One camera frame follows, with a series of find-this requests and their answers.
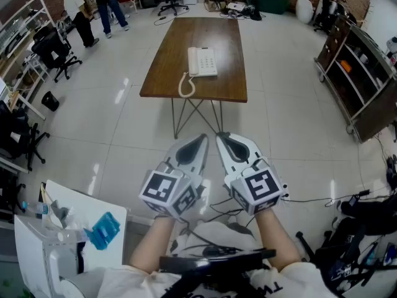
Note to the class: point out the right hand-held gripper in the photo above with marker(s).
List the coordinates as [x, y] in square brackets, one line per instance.
[260, 185]

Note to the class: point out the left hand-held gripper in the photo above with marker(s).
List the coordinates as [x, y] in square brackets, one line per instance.
[161, 186]

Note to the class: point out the brown cardboard box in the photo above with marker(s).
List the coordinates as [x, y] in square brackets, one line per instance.
[212, 0]

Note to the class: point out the black metal table legs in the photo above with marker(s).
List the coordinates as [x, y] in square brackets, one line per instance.
[174, 116]

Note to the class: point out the black mesh office chair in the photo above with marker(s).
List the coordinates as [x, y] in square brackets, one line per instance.
[51, 50]

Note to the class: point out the black bag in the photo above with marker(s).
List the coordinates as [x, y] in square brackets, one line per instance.
[254, 13]

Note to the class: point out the black backpack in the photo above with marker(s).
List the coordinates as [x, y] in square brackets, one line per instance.
[369, 214]

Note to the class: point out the person's white shirt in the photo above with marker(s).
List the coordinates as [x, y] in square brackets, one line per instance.
[130, 282]

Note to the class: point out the person's left forearm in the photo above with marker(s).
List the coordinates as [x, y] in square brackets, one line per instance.
[152, 247]

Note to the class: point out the white metal shelf rack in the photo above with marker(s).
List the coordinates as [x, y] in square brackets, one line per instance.
[18, 36]

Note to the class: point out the person's right forearm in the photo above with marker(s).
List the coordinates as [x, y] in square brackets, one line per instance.
[277, 241]

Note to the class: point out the black waste bin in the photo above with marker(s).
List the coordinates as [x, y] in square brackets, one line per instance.
[50, 100]

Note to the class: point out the white beanbag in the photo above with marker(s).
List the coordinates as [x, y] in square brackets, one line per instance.
[304, 9]

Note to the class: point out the black chest rig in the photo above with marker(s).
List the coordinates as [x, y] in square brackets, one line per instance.
[217, 264]

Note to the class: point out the wooden shelf cart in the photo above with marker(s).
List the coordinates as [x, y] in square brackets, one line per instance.
[356, 73]

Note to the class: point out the white telephone base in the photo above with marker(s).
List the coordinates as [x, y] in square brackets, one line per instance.
[207, 62]

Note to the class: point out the clear plastic water bottle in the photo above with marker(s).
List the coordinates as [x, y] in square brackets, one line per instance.
[38, 209]

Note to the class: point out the white side table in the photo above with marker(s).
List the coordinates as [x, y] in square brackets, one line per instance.
[102, 256]

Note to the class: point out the blue plastic holder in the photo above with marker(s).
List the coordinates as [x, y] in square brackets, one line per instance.
[104, 230]

